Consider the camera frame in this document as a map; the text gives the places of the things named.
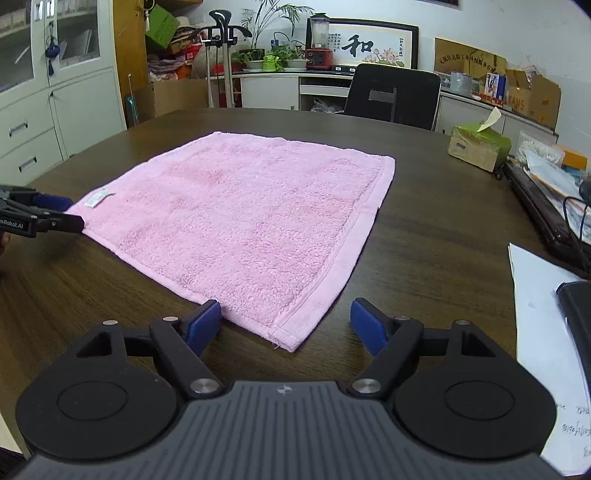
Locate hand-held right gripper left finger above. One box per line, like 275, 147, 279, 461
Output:
76, 299, 226, 401

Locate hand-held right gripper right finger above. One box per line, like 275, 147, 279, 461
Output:
347, 298, 498, 400

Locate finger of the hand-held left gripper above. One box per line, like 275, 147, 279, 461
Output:
0, 185, 75, 210
0, 203, 86, 239

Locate pink towel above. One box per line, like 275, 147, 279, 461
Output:
65, 131, 396, 354

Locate grey filing cabinet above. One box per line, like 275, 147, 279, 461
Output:
0, 0, 129, 181

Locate blue hanging tassel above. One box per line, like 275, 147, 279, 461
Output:
44, 30, 62, 75

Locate large brown cardboard box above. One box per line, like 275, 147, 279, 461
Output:
134, 78, 209, 124

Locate white paper sheet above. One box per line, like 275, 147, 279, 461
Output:
508, 242, 591, 462

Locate pile of clothes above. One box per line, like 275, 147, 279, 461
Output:
147, 28, 208, 84

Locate wooden shelf unit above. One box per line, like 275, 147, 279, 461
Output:
113, 0, 204, 132

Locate dark laptop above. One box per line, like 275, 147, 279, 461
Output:
503, 161, 591, 269

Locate green tissue box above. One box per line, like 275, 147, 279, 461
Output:
448, 107, 512, 173

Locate green cardboard box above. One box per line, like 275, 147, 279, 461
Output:
145, 4, 181, 49

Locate black leather wallet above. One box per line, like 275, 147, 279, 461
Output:
555, 280, 591, 372

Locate white envelope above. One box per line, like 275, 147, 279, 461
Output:
524, 150, 583, 200

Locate black mesh office chair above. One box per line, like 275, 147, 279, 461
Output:
344, 63, 442, 131

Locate white low cabinet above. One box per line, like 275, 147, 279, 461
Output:
231, 69, 560, 138

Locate clear cotton swab container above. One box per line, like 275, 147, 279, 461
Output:
515, 130, 565, 169

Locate tall potted palm plant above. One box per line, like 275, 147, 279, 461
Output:
240, 0, 315, 71

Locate orange box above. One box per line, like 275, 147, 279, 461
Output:
554, 144, 590, 170

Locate small blue printed box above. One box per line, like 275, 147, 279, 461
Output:
485, 73, 507, 100

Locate small potted green plant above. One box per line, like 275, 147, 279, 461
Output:
270, 44, 310, 72

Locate red blender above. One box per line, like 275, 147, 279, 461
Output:
306, 13, 334, 71

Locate framed calligraphy picture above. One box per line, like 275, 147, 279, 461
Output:
323, 18, 420, 71

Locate open cardboard box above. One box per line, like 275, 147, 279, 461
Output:
505, 69, 561, 129

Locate black cable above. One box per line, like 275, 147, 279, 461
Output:
562, 198, 591, 247

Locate golden wall plaque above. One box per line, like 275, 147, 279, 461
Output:
434, 38, 508, 78

